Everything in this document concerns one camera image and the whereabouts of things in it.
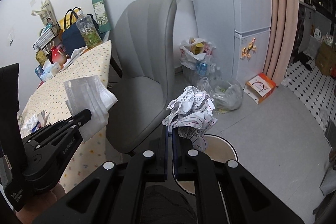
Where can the papers on table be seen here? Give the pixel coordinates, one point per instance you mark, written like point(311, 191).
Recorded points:
point(75, 54)

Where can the left hand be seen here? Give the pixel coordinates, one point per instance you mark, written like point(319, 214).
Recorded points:
point(37, 206)

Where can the yellow snack bag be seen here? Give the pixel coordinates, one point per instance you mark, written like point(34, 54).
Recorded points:
point(69, 18)

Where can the black wire basket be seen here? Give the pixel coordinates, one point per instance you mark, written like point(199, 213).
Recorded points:
point(46, 37)

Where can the white tissue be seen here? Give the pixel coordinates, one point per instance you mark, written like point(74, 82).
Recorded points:
point(36, 122)

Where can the white refrigerator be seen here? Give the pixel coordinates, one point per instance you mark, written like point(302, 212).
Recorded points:
point(239, 30)

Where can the clear plastic bag on floor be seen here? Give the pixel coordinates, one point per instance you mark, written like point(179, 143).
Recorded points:
point(226, 95)

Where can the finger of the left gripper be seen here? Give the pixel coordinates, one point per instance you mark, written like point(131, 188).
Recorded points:
point(78, 120)

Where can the orange white box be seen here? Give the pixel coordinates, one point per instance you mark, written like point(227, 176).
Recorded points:
point(259, 88)

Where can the pink curtain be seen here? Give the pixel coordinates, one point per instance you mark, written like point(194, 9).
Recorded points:
point(281, 41)

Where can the white bag of trash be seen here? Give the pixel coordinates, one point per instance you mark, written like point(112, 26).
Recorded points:
point(197, 59)

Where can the paper tote bag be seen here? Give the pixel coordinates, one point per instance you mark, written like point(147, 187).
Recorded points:
point(46, 14)

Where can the navy lunch bag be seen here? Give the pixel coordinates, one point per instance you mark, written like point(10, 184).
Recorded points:
point(72, 39)

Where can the green tall box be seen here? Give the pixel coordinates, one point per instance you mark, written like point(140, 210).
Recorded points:
point(101, 15)

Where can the white round trash bin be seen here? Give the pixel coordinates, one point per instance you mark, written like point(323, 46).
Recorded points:
point(218, 149)

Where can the blue drink can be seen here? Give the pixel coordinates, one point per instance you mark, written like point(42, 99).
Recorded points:
point(39, 72)

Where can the clear bottle with greens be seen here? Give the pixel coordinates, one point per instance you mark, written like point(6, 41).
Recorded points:
point(87, 30)

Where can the blue tissue box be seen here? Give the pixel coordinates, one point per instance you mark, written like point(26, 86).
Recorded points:
point(50, 70)

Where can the printed paper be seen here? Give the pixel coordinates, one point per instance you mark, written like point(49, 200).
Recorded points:
point(191, 114)

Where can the floral tablecloth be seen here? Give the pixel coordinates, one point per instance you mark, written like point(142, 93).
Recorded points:
point(51, 97)

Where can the grey upholstered chair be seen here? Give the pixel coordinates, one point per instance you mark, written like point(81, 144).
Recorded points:
point(143, 37)

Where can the white plastic bags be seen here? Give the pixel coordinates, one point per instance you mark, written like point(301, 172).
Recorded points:
point(89, 93)

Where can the jar with yellow contents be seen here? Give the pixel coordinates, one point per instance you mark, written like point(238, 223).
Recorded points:
point(41, 57)

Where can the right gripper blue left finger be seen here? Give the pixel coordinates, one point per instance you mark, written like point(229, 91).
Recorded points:
point(158, 172)

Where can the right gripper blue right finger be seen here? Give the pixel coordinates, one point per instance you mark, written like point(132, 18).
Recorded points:
point(181, 163)

